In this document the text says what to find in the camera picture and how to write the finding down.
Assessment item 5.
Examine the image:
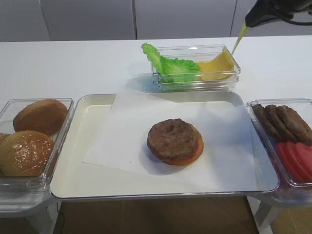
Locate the red tomato slice middle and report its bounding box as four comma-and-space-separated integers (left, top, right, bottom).
285, 141, 312, 183

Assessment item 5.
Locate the brown patty middle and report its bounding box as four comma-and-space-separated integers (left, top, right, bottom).
264, 105, 297, 143

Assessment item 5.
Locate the clear bun container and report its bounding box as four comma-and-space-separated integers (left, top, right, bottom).
0, 98, 74, 192

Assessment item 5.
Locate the clear patty tomato container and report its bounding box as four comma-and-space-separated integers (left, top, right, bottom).
247, 98, 312, 207

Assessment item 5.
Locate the red tomato slice right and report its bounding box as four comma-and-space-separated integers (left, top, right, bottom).
294, 142, 312, 181

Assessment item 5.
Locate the yellow cheese slice in container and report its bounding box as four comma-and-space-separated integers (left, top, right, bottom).
197, 47, 234, 81

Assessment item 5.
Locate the brown patty right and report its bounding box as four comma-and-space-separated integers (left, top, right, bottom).
276, 105, 312, 146

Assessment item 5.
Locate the green lettuce leaf back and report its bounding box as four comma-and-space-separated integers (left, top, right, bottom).
141, 43, 163, 74

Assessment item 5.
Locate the sesame bun top rear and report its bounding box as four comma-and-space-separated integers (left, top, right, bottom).
0, 133, 10, 143

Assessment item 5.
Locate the white paper sheet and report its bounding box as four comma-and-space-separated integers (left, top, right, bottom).
84, 93, 257, 191

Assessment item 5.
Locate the brown patty left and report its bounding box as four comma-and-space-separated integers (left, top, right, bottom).
252, 104, 285, 142

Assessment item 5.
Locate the red tomato slice left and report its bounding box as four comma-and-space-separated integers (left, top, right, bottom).
276, 142, 303, 183

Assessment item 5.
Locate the sesame bun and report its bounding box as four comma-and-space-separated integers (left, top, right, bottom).
0, 130, 54, 176
0, 133, 10, 143

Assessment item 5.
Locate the plain bun bottom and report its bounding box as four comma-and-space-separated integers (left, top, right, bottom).
13, 99, 68, 136

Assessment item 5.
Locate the green lettuce leaf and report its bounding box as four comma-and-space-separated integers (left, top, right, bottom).
141, 43, 163, 74
160, 56, 201, 83

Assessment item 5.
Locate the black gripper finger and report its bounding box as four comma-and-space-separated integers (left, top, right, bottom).
245, 0, 294, 28

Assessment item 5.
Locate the yellow cheese slice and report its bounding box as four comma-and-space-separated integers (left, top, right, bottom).
197, 47, 234, 81
231, 23, 249, 56

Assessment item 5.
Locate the green lettuce leaf front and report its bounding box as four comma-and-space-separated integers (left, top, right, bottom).
160, 56, 201, 83

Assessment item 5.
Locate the sesame bun top front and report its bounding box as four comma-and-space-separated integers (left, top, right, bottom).
0, 130, 54, 176

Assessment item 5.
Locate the yellow cheese slice top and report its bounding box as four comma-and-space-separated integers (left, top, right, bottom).
231, 23, 249, 56

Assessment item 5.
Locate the white serving tray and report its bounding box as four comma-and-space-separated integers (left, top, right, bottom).
50, 91, 278, 200

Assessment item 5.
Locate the clear lettuce cheese container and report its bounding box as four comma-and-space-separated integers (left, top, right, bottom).
151, 44, 241, 92

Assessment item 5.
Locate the red tomato slice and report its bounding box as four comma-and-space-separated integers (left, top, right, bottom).
276, 142, 303, 183
294, 142, 312, 181
285, 141, 312, 183

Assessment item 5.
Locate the bottom burger bun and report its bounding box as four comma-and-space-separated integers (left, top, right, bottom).
167, 124, 204, 166

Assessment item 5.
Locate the brown patty on bun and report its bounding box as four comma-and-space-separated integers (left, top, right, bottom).
147, 118, 198, 164

